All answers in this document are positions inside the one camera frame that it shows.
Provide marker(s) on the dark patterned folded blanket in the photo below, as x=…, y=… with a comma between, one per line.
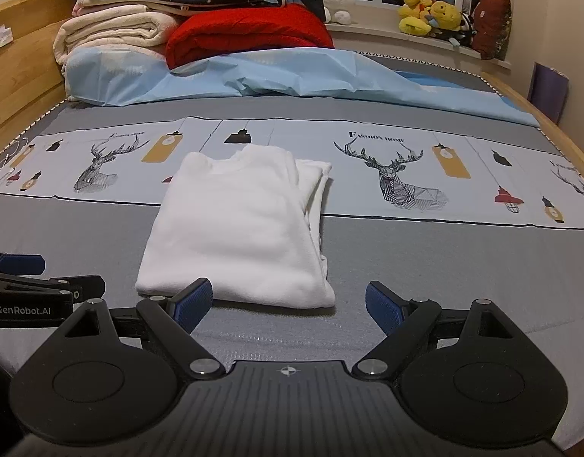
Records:
x=211, y=1

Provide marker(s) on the yellow duck plush toy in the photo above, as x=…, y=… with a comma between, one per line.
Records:
x=413, y=14

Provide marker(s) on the white plush toy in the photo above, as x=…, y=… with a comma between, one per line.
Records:
x=338, y=4

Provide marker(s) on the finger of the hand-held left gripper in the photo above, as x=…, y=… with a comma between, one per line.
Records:
x=85, y=285
x=20, y=263

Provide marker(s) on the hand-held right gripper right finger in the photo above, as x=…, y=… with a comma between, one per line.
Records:
x=385, y=307

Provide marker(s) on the purple bag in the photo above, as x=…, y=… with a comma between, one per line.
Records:
x=549, y=93

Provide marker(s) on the striped dark plush toy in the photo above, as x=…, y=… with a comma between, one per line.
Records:
x=461, y=32

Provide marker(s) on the dark red cushion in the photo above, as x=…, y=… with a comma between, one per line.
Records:
x=492, y=28

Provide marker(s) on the white long-sleeved shirt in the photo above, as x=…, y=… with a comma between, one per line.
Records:
x=235, y=228

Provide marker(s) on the red folded blanket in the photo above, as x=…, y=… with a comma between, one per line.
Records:
x=249, y=31

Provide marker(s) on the yellow bear plush toy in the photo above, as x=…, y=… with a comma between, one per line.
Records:
x=446, y=14

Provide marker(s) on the cream folded blanket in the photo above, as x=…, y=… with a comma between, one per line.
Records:
x=111, y=28

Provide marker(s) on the white window sill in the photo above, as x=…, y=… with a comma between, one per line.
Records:
x=382, y=33

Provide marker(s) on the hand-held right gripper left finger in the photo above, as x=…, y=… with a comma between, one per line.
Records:
x=192, y=304

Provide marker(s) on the light blue duvet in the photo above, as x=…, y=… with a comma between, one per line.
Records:
x=292, y=74

